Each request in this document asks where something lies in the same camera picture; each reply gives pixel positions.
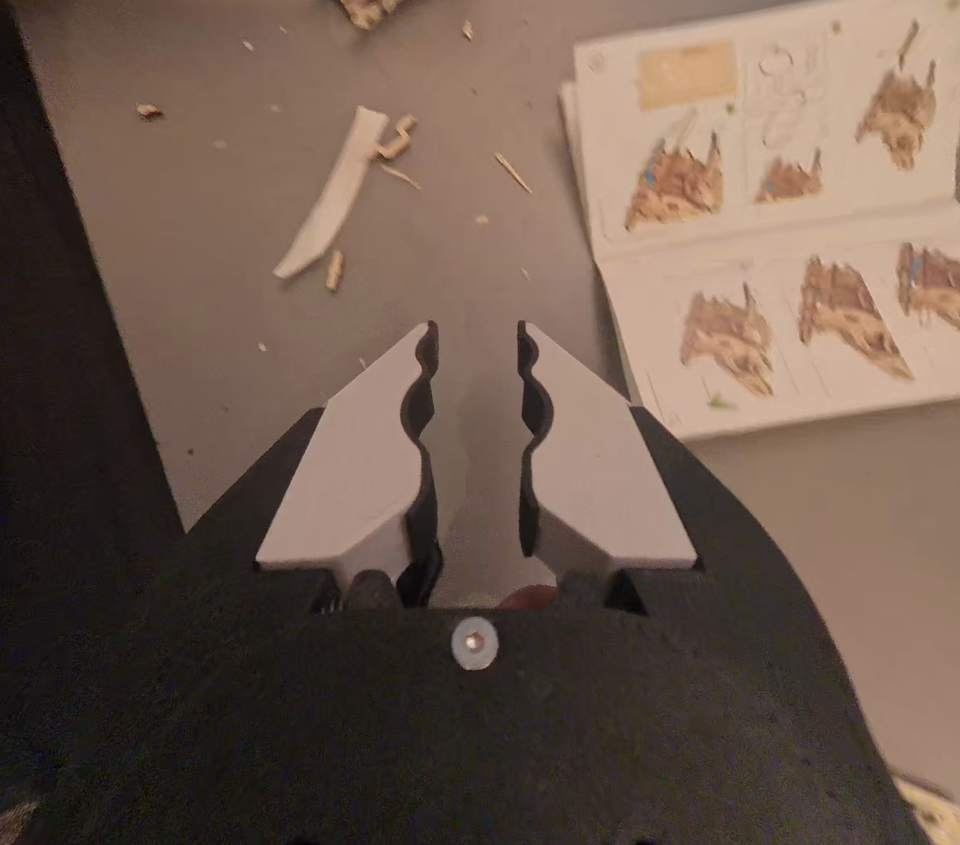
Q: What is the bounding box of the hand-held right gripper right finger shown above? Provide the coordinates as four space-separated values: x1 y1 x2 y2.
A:
517 320 697 575

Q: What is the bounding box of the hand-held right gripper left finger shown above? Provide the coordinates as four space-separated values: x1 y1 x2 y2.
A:
255 320 444 606

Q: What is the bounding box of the illustrated instruction booklet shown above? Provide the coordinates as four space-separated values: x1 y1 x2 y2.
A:
558 0 960 443

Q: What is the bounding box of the white paper strip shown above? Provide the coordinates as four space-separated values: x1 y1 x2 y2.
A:
272 104 391 281

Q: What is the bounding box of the zigzag wooden piece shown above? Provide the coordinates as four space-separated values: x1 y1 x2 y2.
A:
372 115 419 161

